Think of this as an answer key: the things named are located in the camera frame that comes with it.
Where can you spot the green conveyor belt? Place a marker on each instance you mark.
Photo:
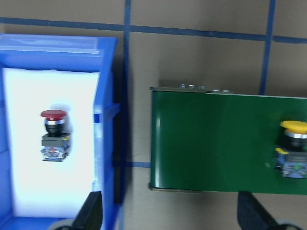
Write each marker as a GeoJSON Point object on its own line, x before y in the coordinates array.
{"type": "Point", "coordinates": [217, 141]}

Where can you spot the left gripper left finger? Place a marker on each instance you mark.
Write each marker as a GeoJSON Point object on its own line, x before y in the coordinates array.
{"type": "Point", "coordinates": [90, 216]}

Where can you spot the red push button switch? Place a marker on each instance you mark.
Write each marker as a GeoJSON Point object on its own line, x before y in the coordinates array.
{"type": "Point", "coordinates": [55, 143]}

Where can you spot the white foam pad left bin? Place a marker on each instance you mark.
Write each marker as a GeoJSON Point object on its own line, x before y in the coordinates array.
{"type": "Point", "coordinates": [47, 188]}

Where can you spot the yellow push button switch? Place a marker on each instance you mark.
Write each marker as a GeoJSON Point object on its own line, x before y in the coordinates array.
{"type": "Point", "coordinates": [291, 150]}

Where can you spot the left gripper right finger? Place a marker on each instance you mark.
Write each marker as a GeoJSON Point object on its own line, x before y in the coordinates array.
{"type": "Point", "coordinates": [251, 215]}

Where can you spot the left blue plastic bin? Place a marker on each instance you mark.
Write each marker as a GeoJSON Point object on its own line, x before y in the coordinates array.
{"type": "Point", "coordinates": [62, 53]}

